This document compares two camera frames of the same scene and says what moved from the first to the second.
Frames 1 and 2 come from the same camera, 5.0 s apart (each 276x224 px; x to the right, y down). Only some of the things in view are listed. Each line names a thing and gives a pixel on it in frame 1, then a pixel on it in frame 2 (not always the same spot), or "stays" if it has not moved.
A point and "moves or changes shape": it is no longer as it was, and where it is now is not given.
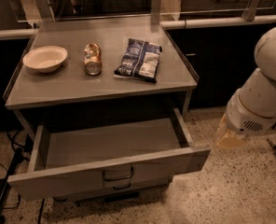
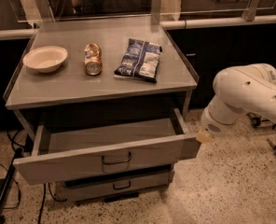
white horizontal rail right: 178,24 stays
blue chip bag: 140,61 stays
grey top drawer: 76,157 moves or changes shape
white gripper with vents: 244,118 to 210,124
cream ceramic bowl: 45,59 stays
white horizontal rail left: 12,35 stays
